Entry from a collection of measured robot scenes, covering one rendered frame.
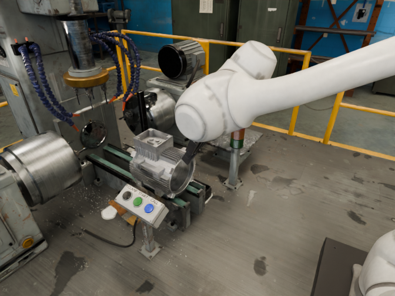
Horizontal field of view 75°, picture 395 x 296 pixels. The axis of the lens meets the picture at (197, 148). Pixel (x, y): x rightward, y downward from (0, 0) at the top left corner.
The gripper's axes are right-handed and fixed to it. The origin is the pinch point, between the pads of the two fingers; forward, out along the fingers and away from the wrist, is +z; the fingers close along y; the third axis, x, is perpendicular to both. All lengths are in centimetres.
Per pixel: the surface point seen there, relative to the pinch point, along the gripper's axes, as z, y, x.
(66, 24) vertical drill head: -1, 0, -67
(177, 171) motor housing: 26.3, -11.6, -3.4
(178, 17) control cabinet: 124, -296, -218
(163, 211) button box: 10.4, 15.0, 7.1
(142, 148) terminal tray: 17.5, -0.6, -17.2
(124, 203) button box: 16.7, 19.7, -3.5
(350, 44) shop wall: 52, -509, -1
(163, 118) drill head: 32, -32, -31
